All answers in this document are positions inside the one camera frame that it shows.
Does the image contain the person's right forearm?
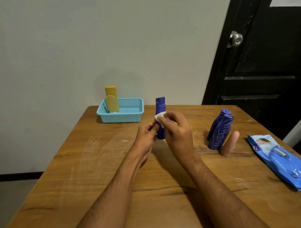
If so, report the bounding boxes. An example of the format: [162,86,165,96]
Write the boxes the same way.
[183,157,270,228]

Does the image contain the black open door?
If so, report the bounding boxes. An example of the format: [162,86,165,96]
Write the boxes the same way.
[291,141,301,155]

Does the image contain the person's right hand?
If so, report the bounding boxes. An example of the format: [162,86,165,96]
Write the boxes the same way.
[156,111,196,165]

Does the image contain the pale yellow rounded bottle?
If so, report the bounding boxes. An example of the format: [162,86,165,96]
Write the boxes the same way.
[105,95,117,114]

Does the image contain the yellow capped bottle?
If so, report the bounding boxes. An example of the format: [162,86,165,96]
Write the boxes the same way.
[104,86,120,112]

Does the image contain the white wipe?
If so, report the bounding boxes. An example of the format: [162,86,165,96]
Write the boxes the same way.
[154,111,173,129]

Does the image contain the black panel door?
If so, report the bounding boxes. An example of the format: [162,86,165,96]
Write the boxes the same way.
[202,0,301,140]

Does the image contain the person's left forearm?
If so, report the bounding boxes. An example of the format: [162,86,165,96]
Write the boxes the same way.
[76,155,151,228]

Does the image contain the black baseboard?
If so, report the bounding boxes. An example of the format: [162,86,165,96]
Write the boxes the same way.
[0,171,45,182]

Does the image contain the silver door knob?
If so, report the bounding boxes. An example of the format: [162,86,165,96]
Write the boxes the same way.
[227,31,244,48]

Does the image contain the peach pink bottle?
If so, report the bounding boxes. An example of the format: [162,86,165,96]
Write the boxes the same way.
[220,131,240,157]

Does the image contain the wooden table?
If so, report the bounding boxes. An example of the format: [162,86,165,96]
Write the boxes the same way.
[7,105,301,228]

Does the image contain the blue plastic basket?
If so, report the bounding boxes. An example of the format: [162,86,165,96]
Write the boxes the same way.
[96,98,145,123]

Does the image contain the white paper sheet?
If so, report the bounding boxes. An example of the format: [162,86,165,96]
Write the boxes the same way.
[269,0,301,7]

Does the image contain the person's left hand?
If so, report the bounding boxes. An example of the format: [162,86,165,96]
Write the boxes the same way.
[133,120,160,163]

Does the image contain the small blue patterned bottle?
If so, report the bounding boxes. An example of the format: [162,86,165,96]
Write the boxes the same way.
[155,96,167,140]

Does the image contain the blue wet wipes pack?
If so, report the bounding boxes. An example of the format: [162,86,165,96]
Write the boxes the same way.
[247,134,301,191]

